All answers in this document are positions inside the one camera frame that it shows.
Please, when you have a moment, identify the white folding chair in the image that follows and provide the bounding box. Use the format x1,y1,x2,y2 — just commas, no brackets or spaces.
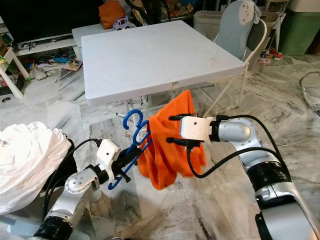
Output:
202,17,268,117

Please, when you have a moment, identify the white television bench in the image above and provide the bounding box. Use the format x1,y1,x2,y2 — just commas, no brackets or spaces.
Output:
12,39,78,56

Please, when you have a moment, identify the white low side table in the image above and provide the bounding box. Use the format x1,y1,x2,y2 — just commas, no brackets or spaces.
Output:
71,24,116,51

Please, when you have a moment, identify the orange bag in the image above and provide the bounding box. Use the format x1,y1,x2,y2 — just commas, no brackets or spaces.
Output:
99,1,125,30

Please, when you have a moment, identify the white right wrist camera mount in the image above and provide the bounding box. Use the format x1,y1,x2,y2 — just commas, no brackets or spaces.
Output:
181,115,213,142

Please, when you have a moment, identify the grey laundry hamper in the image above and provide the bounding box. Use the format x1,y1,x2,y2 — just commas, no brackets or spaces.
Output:
0,150,81,238

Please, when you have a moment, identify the white cloth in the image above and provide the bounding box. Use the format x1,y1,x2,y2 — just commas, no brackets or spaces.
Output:
0,125,76,216

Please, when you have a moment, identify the green plastic bin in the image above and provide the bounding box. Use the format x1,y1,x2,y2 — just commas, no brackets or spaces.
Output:
279,9,320,56

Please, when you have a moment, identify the white plastic drawer box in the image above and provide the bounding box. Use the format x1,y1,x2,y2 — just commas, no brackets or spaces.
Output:
287,0,320,12

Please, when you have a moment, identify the purple toy car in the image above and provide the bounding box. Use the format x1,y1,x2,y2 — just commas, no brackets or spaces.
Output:
112,16,136,32

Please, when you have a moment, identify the orange shirt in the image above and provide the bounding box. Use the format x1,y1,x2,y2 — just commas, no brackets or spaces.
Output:
137,89,207,191

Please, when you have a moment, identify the small white kids table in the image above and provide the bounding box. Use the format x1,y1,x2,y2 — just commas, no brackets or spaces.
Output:
0,47,26,100

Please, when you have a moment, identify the blue plastic clothes hanger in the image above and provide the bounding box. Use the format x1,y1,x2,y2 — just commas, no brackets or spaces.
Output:
107,110,153,191

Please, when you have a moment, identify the clear toy storage box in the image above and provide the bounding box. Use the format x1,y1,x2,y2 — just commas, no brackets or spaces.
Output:
167,0,196,20

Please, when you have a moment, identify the white folding table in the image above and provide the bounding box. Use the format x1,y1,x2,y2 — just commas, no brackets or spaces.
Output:
80,20,248,126

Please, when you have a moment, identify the black television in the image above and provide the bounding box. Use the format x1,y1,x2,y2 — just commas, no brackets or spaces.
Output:
0,0,106,46

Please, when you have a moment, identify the grey plastic laundry basket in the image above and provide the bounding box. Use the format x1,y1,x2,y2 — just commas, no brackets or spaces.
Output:
193,11,226,41

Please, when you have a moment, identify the white baby bouncer frame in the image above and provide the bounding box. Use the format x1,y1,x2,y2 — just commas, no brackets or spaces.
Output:
299,71,320,113

